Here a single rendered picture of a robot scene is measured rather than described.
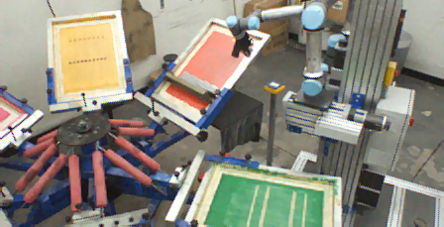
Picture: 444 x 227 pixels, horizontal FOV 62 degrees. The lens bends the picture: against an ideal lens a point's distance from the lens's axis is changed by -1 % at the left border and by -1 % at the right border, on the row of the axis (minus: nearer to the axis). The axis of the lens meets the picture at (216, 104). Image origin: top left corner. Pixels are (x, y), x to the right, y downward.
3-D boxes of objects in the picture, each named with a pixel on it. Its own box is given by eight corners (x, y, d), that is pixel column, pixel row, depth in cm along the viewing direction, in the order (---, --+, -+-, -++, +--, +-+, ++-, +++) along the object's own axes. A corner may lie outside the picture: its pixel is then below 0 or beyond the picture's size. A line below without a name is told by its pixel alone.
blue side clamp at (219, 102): (227, 91, 250) (223, 85, 244) (233, 93, 246) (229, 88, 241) (201, 126, 243) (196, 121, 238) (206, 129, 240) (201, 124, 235)
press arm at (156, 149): (231, 106, 307) (231, 100, 304) (236, 109, 304) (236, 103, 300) (97, 183, 235) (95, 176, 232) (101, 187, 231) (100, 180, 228)
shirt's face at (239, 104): (224, 84, 321) (224, 84, 321) (263, 103, 294) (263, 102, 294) (181, 106, 293) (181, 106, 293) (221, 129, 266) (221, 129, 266)
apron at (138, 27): (155, 52, 481) (144, -32, 424) (158, 54, 476) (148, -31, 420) (119, 65, 450) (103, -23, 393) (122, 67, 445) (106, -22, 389)
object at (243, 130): (253, 132, 315) (255, 100, 298) (261, 137, 310) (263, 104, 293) (215, 158, 289) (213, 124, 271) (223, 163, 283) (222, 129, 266)
